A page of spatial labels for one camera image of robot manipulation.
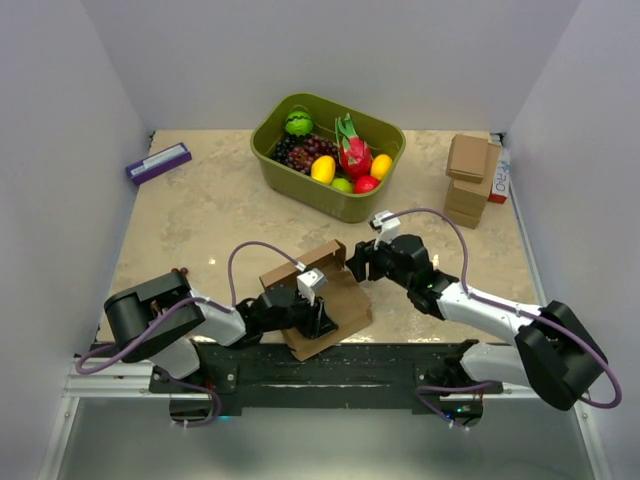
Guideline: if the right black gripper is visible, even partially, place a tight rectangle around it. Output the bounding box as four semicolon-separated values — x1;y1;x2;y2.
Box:
344;230;413;291

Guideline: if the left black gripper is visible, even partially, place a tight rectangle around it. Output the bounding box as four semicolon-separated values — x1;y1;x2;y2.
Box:
262;288;338;340

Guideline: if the brown cardboard paper box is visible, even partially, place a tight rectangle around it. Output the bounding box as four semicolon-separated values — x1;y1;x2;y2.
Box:
253;240;372;361

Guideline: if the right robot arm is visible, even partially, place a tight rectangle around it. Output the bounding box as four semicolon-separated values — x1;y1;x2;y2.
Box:
346;234;608;411

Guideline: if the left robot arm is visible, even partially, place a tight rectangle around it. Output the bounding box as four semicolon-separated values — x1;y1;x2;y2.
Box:
104;269;338;392

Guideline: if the top folded cardboard box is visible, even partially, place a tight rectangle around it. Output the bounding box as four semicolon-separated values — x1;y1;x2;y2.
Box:
445;134;489;184

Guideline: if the white red printed box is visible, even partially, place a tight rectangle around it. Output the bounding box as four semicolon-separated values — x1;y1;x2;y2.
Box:
488;147;511;204

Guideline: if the purple flat box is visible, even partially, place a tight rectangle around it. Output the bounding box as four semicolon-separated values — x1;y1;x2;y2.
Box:
125;142;192;186

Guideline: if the red apple toy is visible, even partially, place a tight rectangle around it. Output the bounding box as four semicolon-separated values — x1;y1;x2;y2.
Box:
353;175;380;194

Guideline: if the green lime toy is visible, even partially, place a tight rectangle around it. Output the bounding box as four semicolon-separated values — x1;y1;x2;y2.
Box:
331;177;353;193

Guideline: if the yellow mango toy right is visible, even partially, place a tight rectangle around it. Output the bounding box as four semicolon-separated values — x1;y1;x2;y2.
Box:
370;154;393;181

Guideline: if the yellow mango toy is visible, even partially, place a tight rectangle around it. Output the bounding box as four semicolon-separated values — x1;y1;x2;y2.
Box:
311;155;336;184
370;154;393;181

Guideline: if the yellow mango toy left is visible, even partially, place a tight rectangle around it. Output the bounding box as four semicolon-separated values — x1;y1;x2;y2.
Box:
311;155;336;184

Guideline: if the pink dragon fruit toy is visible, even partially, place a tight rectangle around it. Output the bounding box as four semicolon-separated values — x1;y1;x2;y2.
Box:
335;113;373;180

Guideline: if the red grape bunch in bin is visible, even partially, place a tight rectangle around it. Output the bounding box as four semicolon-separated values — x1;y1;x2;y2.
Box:
287;134;338;176

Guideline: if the olive green plastic bin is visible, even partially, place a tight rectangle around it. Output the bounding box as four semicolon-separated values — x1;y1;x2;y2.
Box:
250;93;405;223

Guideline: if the dark purple grape bunch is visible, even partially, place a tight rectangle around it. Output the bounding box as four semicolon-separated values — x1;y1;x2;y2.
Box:
270;135;299;167

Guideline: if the stack of folded cardboard boxes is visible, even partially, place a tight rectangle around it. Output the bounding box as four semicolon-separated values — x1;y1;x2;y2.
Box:
444;140;501;229

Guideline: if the green watermelon toy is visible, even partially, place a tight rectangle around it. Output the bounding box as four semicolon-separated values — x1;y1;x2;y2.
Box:
284;110;314;137

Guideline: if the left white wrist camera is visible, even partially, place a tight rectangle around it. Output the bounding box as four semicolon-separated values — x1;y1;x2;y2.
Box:
296;268;328;305

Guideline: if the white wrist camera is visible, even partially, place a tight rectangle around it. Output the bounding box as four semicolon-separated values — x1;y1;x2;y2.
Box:
369;210;401;250
296;268;328;305

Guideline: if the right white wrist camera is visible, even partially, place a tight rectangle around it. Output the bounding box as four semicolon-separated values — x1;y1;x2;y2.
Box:
369;210;401;250

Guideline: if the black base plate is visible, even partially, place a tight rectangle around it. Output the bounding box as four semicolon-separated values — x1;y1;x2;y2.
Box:
89;342;504;419

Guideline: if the aluminium frame rail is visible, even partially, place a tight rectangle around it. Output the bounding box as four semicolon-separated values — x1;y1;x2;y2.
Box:
41;362;611;479

